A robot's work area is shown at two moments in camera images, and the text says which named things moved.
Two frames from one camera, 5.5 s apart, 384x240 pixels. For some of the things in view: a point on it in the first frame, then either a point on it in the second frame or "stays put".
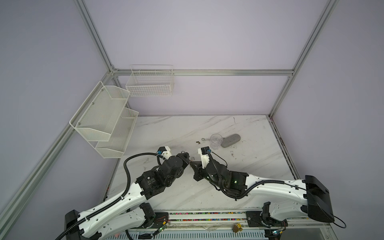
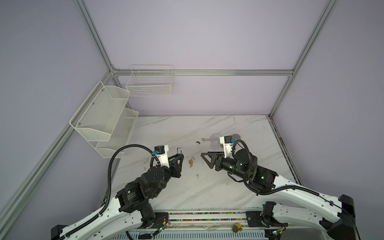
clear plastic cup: [216, 140] stays put
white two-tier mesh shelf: [105, 121] stays put
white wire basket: [151, 80] stays put
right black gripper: [196, 166] → [216, 159]
